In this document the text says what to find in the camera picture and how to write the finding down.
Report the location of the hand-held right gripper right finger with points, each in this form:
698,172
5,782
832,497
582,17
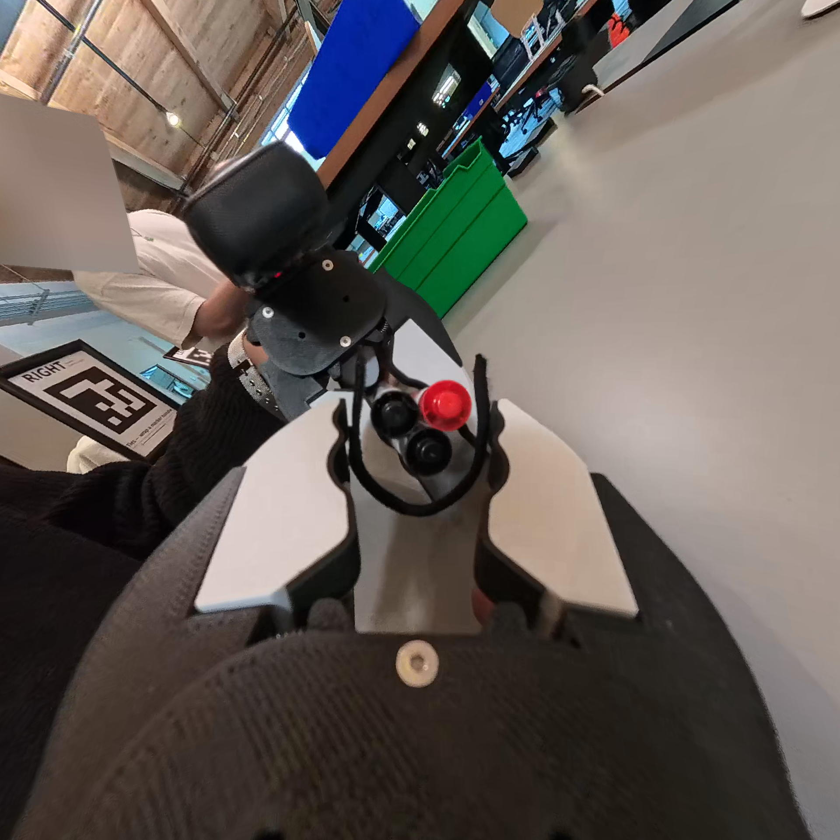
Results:
558,525

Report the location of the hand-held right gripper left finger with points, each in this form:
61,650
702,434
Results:
282,525

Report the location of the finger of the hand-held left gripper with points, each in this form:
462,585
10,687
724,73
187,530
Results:
420,354
380,459

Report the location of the black dry erase marker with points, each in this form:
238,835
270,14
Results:
430,451
394,412

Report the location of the red dry erase marker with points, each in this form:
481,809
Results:
446,403

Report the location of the person's left forearm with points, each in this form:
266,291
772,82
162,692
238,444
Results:
164,472

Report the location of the green plastic bin stack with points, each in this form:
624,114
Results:
459,229

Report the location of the small black-white tag card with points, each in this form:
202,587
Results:
190,356

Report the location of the framed black-white tag sign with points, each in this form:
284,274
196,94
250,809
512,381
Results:
98,400

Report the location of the blue board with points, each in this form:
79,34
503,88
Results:
348,79

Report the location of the ceiling lamp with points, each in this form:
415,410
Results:
172,119

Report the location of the orange traffic cone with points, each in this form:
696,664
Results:
617,29

